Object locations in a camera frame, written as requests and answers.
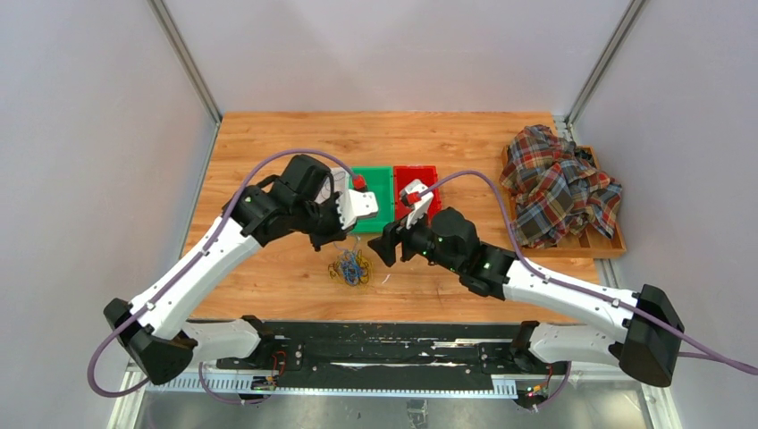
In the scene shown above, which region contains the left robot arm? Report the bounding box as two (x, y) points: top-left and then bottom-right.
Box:
(104, 149), (377, 385)

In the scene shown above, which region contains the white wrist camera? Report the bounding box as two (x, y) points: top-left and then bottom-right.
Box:
(336, 189), (379, 231)
(400, 179), (434, 230)

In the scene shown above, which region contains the yellow cable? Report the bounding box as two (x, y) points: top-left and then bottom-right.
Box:
(329, 251), (378, 289)

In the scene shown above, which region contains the aluminium frame rail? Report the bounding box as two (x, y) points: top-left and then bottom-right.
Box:
(127, 355), (668, 399)

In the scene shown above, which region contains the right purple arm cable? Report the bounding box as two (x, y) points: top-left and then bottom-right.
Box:
(414, 170), (758, 409)

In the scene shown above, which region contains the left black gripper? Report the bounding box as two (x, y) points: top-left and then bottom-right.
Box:
(293, 191), (358, 252)

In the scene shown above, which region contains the plaid cloth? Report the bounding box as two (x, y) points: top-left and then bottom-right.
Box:
(500, 124), (622, 248)

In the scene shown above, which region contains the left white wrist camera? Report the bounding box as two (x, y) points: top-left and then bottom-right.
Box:
(336, 189), (379, 231)

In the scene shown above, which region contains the blue cable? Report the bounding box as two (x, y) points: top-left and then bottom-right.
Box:
(334, 235), (366, 288)

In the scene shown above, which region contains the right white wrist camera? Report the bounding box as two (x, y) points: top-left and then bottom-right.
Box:
(400, 179), (434, 230)

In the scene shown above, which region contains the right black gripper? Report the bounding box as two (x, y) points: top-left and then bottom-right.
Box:
(367, 204), (462, 275)

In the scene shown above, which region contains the wooden tray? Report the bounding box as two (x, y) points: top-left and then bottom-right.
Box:
(503, 146), (626, 258)

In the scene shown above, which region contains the green plastic bin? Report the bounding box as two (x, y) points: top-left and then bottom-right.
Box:
(352, 166), (395, 234)

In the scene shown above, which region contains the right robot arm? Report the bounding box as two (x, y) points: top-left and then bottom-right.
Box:
(368, 208), (684, 387)

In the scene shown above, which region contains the red plastic bin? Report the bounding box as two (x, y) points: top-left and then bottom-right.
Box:
(392, 165), (439, 220)

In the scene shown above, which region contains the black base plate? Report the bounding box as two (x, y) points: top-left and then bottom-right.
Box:
(208, 321), (567, 376)

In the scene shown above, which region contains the brown cable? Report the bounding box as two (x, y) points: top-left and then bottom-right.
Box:
(327, 254), (368, 285)

